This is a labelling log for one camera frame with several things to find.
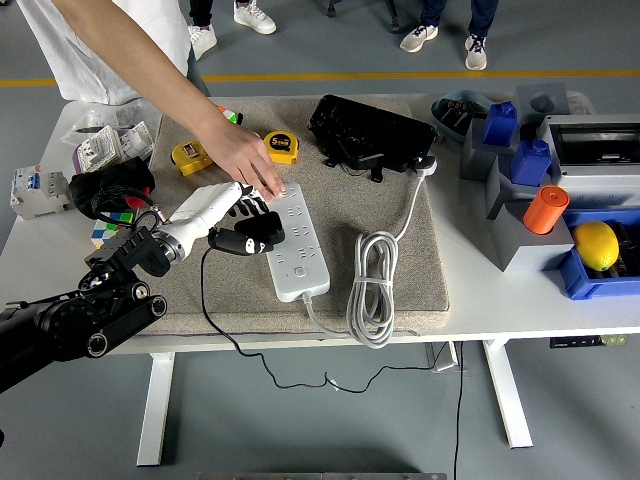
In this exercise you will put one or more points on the grey-brown mat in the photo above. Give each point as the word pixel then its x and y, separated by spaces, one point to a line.
pixel 350 210

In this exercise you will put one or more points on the white power strip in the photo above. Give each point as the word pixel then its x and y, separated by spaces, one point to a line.
pixel 310 285

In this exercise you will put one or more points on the white wall socket panel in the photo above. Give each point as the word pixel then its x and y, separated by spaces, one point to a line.
pixel 97 150

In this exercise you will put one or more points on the grey electrical distribution box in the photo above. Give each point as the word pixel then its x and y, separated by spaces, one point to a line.
pixel 590 175

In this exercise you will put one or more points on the black cloth bag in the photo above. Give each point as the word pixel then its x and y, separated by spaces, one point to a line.
pixel 110 172

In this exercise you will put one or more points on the white table leg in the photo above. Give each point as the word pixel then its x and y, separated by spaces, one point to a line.
pixel 155 410
pixel 505 395

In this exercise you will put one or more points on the small red part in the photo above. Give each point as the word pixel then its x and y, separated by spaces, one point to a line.
pixel 134 201

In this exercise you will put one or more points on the blue-grey bowl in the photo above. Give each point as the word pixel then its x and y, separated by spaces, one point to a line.
pixel 445 125

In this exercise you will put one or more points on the person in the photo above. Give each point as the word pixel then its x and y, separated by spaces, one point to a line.
pixel 255 20
pixel 475 52
pixel 160 30

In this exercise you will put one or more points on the clear plastic parts bag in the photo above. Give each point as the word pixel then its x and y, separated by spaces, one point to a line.
pixel 95 117

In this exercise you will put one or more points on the white switch module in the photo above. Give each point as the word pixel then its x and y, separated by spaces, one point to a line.
pixel 135 142

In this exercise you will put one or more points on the black part in bin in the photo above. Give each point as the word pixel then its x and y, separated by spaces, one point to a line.
pixel 631 250

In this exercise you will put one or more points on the silver box under table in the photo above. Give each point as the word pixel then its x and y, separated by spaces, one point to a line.
pixel 445 357

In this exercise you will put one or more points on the blue plastic bin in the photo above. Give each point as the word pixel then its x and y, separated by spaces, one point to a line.
pixel 580 285

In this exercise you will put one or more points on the blue peg block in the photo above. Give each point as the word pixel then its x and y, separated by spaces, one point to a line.
pixel 530 165
pixel 500 127

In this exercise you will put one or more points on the black power adapter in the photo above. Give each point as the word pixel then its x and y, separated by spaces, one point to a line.
pixel 362 161

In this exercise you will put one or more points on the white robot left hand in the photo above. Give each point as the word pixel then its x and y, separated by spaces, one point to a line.
pixel 205 210

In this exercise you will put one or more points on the yellow lemon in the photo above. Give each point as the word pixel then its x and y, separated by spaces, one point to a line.
pixel 595 245

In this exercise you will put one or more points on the black chair base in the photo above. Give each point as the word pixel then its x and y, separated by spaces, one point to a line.
pixel 394 22

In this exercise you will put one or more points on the black plug adapter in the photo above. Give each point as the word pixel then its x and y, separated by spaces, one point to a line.
pixel 265 227

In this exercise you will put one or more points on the black table control panel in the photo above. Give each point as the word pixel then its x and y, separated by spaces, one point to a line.
pixel 575 342

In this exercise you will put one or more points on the yellow tape measure silver label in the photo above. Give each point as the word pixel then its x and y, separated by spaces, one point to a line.
pixel 187 160

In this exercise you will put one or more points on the large black power strip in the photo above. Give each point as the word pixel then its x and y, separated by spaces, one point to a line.
pixel 370 120

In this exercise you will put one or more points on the orange cylinder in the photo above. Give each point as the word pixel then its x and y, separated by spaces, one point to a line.
pixel 545 210

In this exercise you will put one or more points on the beige fabric bundle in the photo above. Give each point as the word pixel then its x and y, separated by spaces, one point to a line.
pixel 580 105

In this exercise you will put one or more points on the person's right forearm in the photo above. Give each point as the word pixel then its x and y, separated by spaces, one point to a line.
pixel 150 70

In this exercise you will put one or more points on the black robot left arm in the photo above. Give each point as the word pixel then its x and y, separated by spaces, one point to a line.
pixel 55 325

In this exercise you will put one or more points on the yellow tape measure black face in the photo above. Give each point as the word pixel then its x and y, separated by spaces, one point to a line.
pixel 285 145

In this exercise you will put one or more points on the grey peg holder block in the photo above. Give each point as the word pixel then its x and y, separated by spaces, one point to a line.
pixel 522 112
pixel 500 195
pixel 477 160
pixel 525 252

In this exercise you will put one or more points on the white circuit breaker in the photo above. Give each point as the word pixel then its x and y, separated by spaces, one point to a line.
pixel 35 192

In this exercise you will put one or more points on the black binder clips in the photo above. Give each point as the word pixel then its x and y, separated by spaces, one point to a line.
pixel 457 117

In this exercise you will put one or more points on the grey round peg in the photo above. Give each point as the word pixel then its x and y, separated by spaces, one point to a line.
pixel 543 102

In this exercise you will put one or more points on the person's right hand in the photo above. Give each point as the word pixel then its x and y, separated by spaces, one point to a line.
pixel 247 152

